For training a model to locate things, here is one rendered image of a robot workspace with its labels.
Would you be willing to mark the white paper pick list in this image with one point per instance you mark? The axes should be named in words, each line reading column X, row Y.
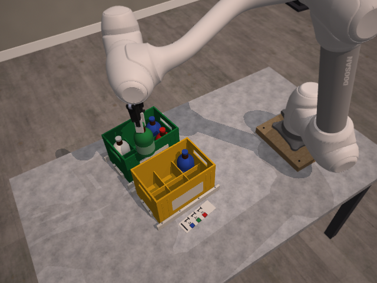
column 196, row 216

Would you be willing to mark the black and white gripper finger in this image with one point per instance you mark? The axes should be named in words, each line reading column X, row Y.
column 134, row 113
column 141, row 105

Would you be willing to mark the yellow crate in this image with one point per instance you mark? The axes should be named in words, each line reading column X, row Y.
column 164, row 187

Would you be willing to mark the green plastic crate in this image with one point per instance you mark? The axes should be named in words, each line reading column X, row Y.
column 131, row 159

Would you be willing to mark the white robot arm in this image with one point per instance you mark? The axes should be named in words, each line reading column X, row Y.
column 133, row 70

